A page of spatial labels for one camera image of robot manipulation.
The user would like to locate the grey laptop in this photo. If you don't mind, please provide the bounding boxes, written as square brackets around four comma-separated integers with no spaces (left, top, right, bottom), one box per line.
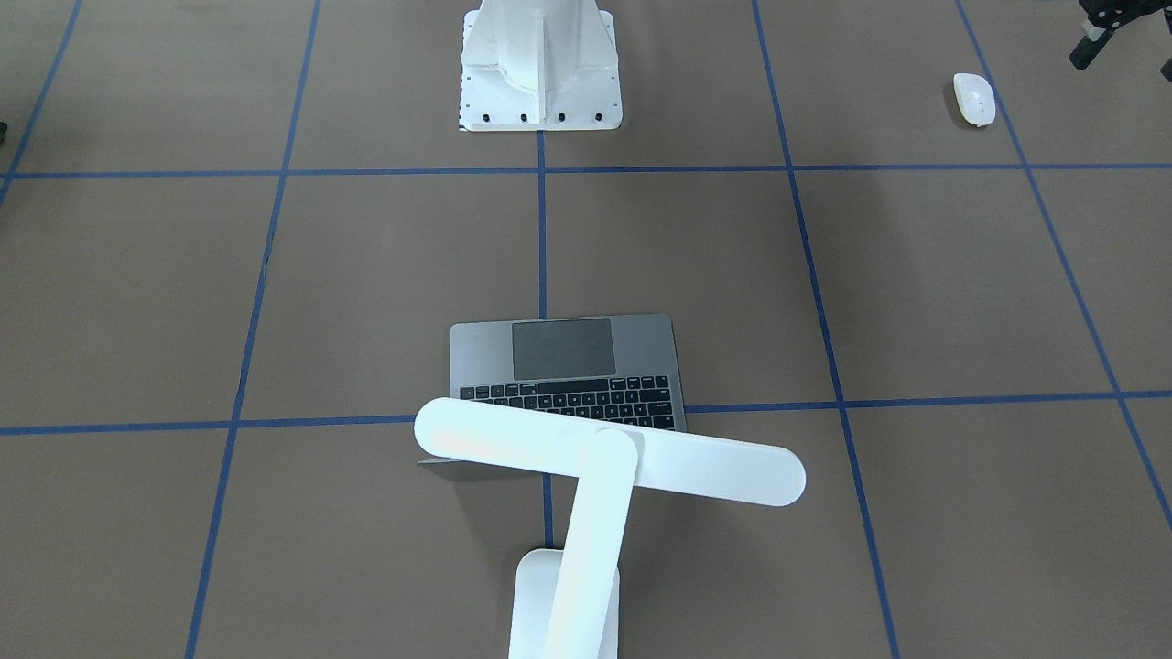
[449,313,688,432]

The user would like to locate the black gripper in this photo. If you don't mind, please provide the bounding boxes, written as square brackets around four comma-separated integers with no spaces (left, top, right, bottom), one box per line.
[1069,0,1171,70]

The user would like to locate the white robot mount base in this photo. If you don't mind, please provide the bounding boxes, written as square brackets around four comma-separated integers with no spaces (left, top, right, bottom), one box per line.
[458,1,624,131]

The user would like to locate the white computer mouse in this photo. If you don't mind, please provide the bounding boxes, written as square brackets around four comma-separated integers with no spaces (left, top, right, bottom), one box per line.
[950,72,997,128]

